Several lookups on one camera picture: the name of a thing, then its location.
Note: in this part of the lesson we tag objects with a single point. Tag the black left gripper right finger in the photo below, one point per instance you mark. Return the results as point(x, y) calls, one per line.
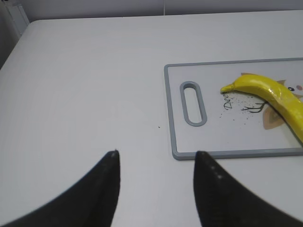
point(221, 201)

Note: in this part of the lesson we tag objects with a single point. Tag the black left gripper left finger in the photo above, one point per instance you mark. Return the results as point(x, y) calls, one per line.
point(91, 202)

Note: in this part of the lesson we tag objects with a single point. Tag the yellow plastic banana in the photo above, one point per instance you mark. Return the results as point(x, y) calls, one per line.
point(276, 94)

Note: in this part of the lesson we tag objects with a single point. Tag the white grey-rimmed cutting board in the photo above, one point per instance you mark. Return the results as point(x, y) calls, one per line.
point(232, 125)

